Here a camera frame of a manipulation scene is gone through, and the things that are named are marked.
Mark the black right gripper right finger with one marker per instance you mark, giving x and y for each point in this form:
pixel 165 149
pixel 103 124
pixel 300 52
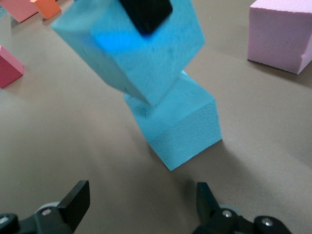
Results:
pixel 206 202

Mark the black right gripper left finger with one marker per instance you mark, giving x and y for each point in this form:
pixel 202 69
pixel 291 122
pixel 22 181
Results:
pixel 78 200

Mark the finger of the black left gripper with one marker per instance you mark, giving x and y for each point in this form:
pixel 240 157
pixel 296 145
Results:
pixel 148 14

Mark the light blue foam cube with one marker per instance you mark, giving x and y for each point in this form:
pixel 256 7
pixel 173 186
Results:
pixel 146 61
pixel 190 131

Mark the brown table cover sheet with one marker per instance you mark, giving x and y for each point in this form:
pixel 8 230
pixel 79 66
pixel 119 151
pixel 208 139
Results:
pixel 73 136

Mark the orange foam cube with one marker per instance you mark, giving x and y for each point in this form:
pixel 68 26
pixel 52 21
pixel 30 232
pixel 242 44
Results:
pixel 47 8

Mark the pink plastic bin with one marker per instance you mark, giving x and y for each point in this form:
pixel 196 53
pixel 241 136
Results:
pixel 22 9

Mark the pink foam cube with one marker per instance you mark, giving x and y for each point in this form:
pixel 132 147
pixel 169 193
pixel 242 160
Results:
pixel 275 36

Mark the red foam cube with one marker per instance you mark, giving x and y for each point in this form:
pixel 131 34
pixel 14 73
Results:
pixel 9 70

